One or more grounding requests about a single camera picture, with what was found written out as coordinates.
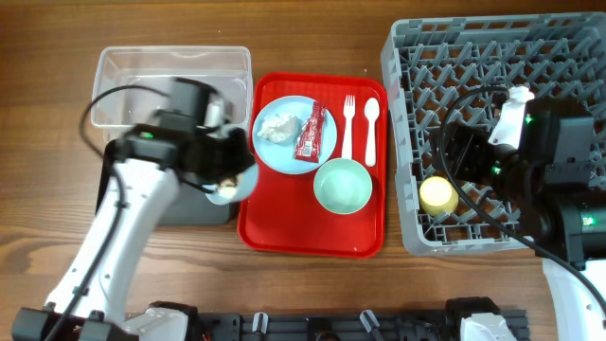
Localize yellow plastic cup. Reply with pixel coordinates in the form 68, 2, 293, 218
419, 176, 459, 216

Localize black plastic tray bin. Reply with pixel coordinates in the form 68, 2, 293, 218
95, 140, 238, 226

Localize clear plastic bin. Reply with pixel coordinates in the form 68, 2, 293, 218
90, 45, 253, 142

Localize white napkin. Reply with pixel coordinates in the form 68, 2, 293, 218
257, 113, 299, 145

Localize white plastic fork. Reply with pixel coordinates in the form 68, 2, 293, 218
341, 95, 356, 159

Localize grey dishwasher rack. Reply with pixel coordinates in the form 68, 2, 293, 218
381, 12, 605, 257

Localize light blue bowl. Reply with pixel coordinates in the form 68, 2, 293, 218
203, 123, 260, 206

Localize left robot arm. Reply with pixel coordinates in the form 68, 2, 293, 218
10, 78, 258, 340

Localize mint green bowl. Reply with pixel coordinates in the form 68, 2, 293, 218
312, 158, 373, 215

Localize red ketchup packet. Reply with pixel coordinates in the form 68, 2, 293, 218
294, 101, 326, 163

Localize white plastic spoon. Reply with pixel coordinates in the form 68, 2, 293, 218
364, 98, 380, 167

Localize rice and food scraps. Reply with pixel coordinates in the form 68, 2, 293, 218
216, 176, 239, 200

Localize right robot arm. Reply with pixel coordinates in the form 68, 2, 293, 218
432, 99, 605, 340

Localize red serving tray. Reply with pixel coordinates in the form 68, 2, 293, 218
238, 72, 388, 259

